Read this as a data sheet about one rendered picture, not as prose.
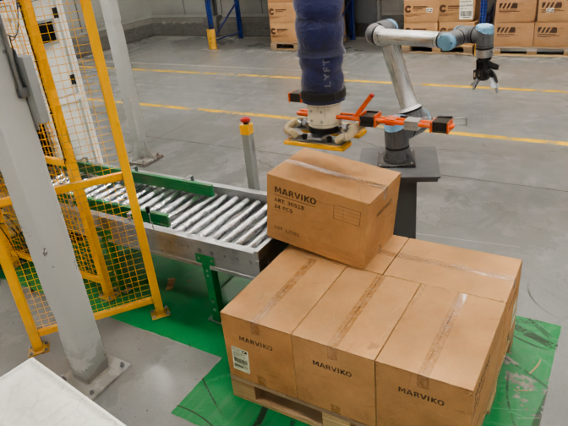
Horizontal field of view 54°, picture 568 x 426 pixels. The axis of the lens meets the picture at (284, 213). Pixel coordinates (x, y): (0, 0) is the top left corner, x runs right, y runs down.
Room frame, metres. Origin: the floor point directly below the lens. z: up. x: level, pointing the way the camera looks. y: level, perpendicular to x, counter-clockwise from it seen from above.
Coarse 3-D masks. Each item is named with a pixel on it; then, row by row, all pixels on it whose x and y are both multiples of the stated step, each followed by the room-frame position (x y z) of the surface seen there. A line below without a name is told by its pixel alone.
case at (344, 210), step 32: (288, 160) 2.88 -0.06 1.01; (320, 160) 2.88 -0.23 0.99; (352, 160) 2.87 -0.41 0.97; (288, 192) 2.65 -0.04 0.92; (320, 192) 2.54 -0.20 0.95; (352, 192) 2.50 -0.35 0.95; (384, 192) 2.53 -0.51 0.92; (288, 224) 2.66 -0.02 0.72; (320, 224) 2.55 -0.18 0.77; (352, 224) 2.44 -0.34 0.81; (384, 224) 2.59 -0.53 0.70; (352, 256) 2.44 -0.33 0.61
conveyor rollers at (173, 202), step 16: (96, 176) 4.14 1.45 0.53; (112, 192) 3.80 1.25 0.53; (144, 192) 3.70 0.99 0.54; (160, 192) 3.70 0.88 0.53; (176, 192) 3.63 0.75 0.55; (144, 208) 3.44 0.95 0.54; (160, 208) 3.44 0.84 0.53; (176, 208) 3.44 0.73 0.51; (192, 208) 3.34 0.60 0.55; (208, 208) 3.32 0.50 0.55; (224, 208) 3.31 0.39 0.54; (240, 208) 3.30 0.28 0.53; (256, 208) 3.29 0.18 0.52; (176, 224) 3.17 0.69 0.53; (192, 224) 3.16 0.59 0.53; (208, 224) 3.15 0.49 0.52; (240, 224) 3.05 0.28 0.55; (256, 224) 3.02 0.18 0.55; (224, 240) 2.87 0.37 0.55; (240, 240) 2.85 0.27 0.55; (256, 240) 2.83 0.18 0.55
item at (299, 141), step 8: (304, 136) 2.68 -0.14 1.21; (328, 136) 2.63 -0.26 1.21; (288, 144) 2.69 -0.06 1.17; (296, 144) 2.67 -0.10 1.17; (304, 144) 2.64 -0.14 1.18; (312, 144) 2.62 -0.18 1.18; (320, 144) 2.61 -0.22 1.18; (328, 144) 2.59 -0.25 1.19; (336, 144) 2.58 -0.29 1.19; (344, 144) 2.58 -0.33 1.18
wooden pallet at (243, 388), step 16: (512, 336) 2.33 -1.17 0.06; (240, 384) 2.15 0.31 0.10; (256, 384) 2.09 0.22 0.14; (496, 384) 2.00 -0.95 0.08; (256, 400) 2.11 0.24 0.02; (272, 400) 2.10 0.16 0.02; (288, 400) 2.08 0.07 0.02; (288, 416) 2.00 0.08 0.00; (304, 416) 1.97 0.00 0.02; (320, 416) 1.96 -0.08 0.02; (336, 416) 1.85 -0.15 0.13
